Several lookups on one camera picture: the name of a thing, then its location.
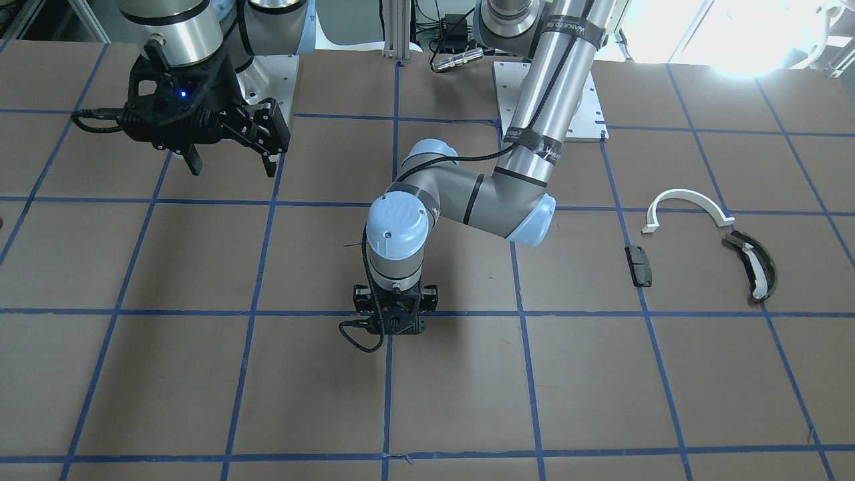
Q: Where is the black brake pad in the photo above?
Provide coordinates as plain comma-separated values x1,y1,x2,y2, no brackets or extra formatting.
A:
624,245,653,287

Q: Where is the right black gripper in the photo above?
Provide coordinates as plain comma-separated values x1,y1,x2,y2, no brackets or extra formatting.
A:
120,53,291,178

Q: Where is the black power adapter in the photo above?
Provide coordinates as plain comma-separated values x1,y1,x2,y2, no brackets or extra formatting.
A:
440,13,468,41

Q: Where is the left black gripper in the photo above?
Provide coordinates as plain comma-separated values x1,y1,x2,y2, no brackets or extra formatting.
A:
352,281,439,335

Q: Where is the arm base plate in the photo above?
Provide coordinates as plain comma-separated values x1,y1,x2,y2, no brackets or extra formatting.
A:
237,55,300,123
494,61,609,142

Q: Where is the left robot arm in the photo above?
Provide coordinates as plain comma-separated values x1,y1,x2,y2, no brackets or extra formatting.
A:
339,1,617,336

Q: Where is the aluminium frame post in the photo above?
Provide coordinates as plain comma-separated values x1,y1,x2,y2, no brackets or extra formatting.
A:
381,0,414,63

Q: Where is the green brake shoe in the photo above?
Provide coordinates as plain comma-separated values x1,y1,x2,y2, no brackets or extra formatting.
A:
724,230,778,304

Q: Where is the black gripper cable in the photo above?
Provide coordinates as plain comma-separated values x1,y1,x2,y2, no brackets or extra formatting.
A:
339,0,599,353

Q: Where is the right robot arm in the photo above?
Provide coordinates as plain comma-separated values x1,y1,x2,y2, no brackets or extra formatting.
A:
117,1,317,177

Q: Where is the white curved plastic arc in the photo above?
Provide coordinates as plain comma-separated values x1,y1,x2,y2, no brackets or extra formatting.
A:
641,188,735,234

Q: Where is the silver cylindrical connector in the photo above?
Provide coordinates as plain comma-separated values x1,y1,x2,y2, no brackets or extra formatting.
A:
430,47,484,73

